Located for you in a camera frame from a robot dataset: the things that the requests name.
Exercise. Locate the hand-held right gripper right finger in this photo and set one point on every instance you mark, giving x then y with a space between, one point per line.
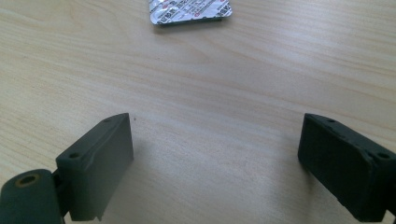
342 168

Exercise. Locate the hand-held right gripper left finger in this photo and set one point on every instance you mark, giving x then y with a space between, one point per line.
96 168

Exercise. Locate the silver pill blister pack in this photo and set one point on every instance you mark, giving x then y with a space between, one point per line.
190 11

